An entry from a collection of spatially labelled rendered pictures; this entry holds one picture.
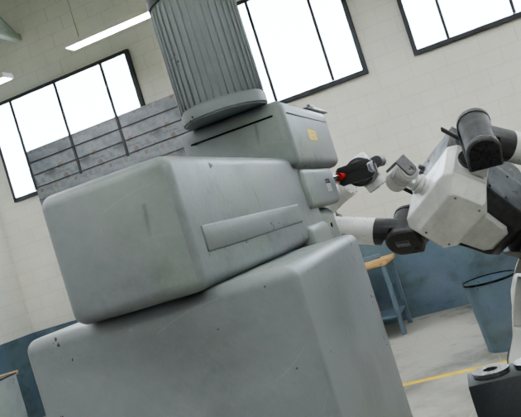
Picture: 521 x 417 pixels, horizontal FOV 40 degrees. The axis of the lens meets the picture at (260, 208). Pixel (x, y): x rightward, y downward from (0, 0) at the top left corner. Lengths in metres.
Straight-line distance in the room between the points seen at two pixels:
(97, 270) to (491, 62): 8.53
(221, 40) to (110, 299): 0.74
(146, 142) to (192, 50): 8.72
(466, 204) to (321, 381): 1.21
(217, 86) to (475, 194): 0.88
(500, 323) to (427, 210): 4.52
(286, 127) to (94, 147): 9.14
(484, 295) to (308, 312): 5.63
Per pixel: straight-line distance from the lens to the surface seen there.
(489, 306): 6.62
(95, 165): 10.70
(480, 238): 2.23
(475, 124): 2.11
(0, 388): 6.43
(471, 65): 9.39
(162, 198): 1.01
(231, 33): 1.63
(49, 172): 11.11
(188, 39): 1.61
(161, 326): 1.07
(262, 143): 1.64
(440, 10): 9.42
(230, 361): 1.04
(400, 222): 2.36
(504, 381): 1.83
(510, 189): 2.24
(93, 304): 1.08
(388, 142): 9.40
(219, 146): 1.67
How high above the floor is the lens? 1.61
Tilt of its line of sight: 2 degrees up
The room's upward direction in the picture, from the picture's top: 17 degrees counter-clockwise
